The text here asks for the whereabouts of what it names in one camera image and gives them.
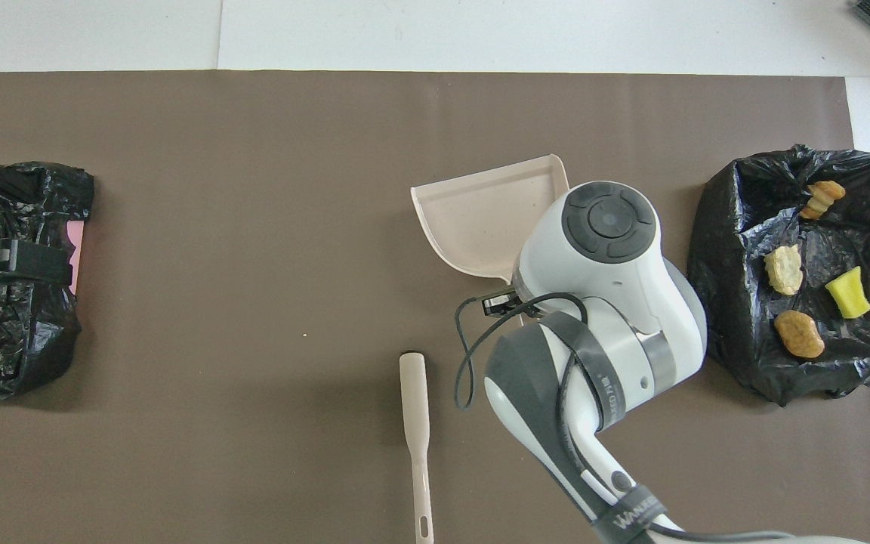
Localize beige hand brush black bristles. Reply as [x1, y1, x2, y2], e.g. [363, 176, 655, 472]
[399, 351, 435, 544]

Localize beige plastic dustpan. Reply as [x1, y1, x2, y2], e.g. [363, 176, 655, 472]
[410, 154, 570, 284]

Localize brown bread nugget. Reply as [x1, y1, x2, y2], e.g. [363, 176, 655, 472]
[773, 310, 826, 360]

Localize beige striped bread piece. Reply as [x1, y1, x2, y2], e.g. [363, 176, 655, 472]
[799, 180, 847, 221]

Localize small yellow sponge piece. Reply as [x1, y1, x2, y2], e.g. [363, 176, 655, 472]
[825, 266, 870, 319]

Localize black trash bag pink bin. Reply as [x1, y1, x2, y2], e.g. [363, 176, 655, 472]
[0, 161, 95, 400]

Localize brown table mat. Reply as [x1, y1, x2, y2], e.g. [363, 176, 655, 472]
[0, 70, 870, 544]

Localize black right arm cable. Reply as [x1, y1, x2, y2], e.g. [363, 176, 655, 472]
[454, 291, 677, 544]

